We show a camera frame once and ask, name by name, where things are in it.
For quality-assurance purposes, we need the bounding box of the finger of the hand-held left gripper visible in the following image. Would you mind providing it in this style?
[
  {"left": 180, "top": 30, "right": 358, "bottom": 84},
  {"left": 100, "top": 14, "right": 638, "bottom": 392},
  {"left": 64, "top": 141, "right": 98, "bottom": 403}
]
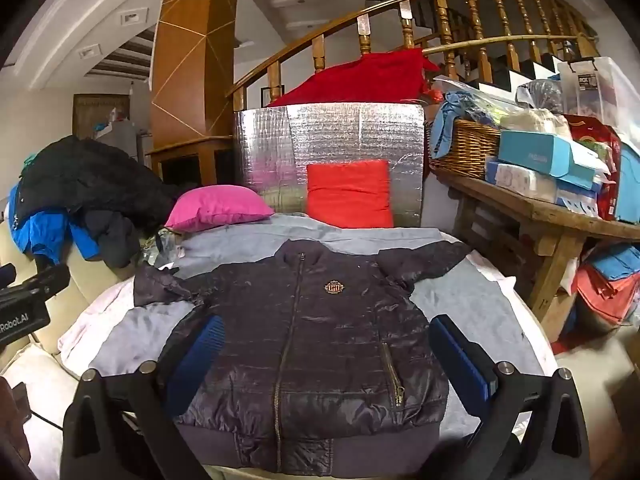
[{"left": 0, "top": 263, "right": 71, "bottom": 311}]

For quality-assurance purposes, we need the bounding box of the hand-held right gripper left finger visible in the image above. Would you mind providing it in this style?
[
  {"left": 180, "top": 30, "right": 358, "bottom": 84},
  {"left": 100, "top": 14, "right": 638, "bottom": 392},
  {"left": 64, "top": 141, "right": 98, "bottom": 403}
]
[{"left": 60, "top": 313, "right": 227, "bottom": 480}]

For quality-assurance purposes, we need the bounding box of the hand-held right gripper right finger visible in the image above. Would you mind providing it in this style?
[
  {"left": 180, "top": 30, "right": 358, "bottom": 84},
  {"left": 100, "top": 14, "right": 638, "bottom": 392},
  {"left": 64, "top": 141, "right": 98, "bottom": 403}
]
[{"left": 429, "top": 313, "right": 593, "bottom": 480}]

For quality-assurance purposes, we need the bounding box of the dark quilted zip jacket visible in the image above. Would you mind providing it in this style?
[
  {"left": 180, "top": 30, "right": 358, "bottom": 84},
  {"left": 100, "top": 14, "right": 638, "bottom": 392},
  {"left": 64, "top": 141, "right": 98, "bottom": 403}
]
[{"left": 134, "top": 239, "right": 473, "bottom": 478}]

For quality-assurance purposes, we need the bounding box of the person's left forearm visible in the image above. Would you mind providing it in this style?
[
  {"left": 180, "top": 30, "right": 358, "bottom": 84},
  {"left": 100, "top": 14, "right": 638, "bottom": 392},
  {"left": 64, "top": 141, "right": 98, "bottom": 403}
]
[{"left": 0, "top": 375, "right": 38, "bottom": 480}]

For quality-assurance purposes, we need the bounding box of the pile of dark clothes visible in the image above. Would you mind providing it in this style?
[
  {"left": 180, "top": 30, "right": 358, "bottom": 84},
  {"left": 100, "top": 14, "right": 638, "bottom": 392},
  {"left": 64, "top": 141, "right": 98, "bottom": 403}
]
[{"left": 17, "top": 135, "right": 176, "bottom": 268}]

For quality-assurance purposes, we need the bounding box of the cream sofa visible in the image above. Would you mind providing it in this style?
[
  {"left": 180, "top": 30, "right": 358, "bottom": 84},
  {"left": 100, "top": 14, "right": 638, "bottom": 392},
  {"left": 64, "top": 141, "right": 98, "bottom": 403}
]
[{"left": 0, "top": 220, "right": 136, "bottom": 480}]

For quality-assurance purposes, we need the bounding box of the blue jacket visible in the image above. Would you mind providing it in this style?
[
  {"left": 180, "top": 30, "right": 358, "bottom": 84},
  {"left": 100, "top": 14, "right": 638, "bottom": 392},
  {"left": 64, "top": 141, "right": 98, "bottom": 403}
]
[{"left": 9, "top": 182, "right": 101, "bottom": 266}]

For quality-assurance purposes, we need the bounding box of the grey blanket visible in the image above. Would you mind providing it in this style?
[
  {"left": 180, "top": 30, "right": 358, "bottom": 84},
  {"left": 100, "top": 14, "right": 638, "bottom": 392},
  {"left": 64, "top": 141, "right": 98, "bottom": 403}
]
[{"left": 87, "top": 212, "right": 538, "bottom": 441}]

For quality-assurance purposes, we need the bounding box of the clear plastic bag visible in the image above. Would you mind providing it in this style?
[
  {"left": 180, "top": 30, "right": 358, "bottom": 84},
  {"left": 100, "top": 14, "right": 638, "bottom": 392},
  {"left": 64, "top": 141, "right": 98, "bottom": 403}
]
[{"left": 135, "top": 227, "right": 181, "bottom": 268}]

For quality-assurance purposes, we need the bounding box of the pink pillow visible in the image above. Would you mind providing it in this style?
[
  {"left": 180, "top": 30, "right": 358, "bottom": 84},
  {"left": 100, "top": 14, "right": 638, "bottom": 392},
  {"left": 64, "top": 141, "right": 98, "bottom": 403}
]
[{"left": 164, "top": 185, "right": 275, "bottom": 233}]

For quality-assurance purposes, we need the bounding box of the red fabric bag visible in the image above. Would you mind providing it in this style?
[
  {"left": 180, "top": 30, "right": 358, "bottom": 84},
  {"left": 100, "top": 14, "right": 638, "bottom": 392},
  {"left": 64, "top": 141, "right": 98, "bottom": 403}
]
[{"left": 575, "top": 260, "right": 640, "bottom": 326}]

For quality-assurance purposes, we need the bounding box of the grey appliance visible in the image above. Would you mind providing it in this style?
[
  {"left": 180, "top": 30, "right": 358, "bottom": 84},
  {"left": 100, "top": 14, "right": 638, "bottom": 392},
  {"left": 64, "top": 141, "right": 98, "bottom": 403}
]
[{"left": 97, "top": 120, "right": 151, "bottom": 161}]

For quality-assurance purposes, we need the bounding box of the wooden table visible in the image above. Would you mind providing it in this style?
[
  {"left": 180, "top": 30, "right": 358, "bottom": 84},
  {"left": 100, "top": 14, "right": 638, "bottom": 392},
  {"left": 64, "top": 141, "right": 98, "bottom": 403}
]
[{"left": 430, "top": 167, "right": 640, "bottom": 343}]

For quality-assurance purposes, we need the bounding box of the wooden door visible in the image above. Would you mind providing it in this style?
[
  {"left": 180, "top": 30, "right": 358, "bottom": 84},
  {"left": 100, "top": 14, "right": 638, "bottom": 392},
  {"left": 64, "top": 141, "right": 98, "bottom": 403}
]
[{"left": 72, "top": 94, "right": 131, "bottom": 141}]

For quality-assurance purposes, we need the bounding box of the blue fabric bag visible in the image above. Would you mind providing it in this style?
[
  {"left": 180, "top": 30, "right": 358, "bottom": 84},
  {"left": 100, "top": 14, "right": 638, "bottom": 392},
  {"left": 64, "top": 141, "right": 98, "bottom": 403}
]
[{"left": 590, "top": 245, "right": 640, "bottom": 278}]

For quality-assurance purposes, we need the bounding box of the patterned tissue pack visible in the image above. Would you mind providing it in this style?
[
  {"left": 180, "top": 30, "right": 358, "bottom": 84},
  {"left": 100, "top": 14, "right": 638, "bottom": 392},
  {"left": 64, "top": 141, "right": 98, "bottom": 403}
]
[{"left": 485, "top": 157, "right": 558, "bottom": 203}]

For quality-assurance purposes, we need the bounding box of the red pillow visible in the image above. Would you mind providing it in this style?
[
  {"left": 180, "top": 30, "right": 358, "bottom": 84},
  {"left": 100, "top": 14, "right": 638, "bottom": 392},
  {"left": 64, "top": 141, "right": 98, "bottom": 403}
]
[{"left": 305, "top": 159, "right": 396, "bottom": 230}]

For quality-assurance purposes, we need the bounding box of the wicker basket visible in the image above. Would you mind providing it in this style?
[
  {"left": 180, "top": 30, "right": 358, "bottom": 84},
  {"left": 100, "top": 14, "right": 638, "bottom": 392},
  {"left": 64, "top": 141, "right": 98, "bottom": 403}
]
[{"left": 430, "top": 119, "right": 503, "bottom": 180}]

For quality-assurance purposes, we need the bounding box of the teal cardboard box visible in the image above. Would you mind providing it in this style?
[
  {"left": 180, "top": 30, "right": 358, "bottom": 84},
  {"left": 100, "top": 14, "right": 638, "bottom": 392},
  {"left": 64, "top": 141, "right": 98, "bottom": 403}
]
[{"left": 497, "top": 130, "right": 608, "bottom": 191}]

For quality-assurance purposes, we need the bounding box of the blue box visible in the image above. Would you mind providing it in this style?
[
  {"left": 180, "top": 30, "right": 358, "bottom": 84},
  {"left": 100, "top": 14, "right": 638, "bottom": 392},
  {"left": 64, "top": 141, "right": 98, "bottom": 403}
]
[{"left": 612, "top": 142, "right": 640, "bottom": 223}]

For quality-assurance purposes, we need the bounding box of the blue cloth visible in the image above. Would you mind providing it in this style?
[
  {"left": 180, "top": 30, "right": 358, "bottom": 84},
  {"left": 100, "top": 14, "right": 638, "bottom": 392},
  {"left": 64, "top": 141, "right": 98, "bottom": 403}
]
[{"left": 430, "top": 91, "right": 496, "bottom": 158}]

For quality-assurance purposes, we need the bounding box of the white cloth bundle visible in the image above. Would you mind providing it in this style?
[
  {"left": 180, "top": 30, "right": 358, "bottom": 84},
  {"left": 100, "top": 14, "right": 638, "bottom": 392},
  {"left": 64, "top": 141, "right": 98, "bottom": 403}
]
[{"left": 500, "top": 107, "right": 573, "bottom": 141}]

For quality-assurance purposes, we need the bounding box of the silver foil insulation panel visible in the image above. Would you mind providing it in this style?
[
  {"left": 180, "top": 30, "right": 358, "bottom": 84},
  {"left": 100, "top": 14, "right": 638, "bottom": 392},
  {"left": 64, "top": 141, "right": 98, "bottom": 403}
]
[{"left": 232, "top": 101, "right": 427, "bottom": 228}]

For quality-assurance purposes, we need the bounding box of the red printed bag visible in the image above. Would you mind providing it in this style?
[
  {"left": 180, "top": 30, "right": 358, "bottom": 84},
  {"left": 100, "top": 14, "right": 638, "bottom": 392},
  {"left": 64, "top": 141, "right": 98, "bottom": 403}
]
[{"left": 562, "top": 114, "right": 623, "bottom": 221}]

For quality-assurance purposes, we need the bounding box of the dark plastic bag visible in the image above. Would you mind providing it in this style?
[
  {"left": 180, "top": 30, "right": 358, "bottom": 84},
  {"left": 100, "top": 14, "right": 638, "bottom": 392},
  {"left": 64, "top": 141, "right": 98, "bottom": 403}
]
[{"left": 517, "top": 79, "right": 566, "bottom": 111}]

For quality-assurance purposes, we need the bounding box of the black and white staircase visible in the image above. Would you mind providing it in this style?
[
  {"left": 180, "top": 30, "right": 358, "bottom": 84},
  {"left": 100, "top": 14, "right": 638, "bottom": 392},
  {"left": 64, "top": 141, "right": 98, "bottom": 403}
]
[{"left": 475, "top": 55, "right": 566, "bottom": 96}]

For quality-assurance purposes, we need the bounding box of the clear plastic storage box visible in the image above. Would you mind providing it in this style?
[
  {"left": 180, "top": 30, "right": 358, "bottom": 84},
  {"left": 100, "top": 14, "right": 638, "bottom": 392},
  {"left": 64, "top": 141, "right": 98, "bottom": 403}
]
[{"left": 557, "top": 56, "right": 640, "bottom": 136}]

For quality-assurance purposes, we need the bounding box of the wooden stair railing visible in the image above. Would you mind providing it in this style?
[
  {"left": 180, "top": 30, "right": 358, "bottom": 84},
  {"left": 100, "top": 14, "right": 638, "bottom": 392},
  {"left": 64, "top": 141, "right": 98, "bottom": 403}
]
[{"left": 225, "top": 0, "right": 601, "bottom": 111}]

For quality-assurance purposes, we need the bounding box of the black cable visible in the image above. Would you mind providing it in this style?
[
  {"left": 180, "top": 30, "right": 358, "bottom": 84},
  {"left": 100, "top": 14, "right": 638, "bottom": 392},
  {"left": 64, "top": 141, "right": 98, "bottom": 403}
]
[{"left": 30, "top": 409, "right": 66, "bottom": 432}]

